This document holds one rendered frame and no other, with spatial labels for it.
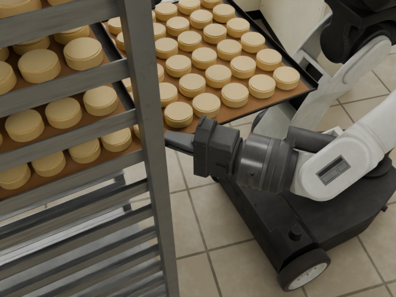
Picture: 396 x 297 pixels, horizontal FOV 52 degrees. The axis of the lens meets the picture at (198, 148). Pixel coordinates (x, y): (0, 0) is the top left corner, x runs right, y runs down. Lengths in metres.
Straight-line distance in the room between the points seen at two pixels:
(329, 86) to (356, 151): 0.48
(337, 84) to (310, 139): 0.45
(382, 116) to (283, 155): 0.15
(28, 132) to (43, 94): 0.10
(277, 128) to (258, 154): 0.56
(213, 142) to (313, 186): 0.16
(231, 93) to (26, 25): 0.40
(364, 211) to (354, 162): 1.03
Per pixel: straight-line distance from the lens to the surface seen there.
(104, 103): 0.61
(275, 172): 0.62
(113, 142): 0.68
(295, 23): 2.22
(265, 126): 1.21
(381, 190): 1.72
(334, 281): 1.66
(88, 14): 0.48
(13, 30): 0.47
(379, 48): 1.09
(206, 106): 0.72
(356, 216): 1.62
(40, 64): 0.56
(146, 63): 0.50
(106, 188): 1.42
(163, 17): 0.96
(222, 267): 1.61
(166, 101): 0.73
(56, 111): 0.62
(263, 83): 0.77
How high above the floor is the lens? 1.48
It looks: 51 degrees down
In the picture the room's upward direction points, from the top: straight up
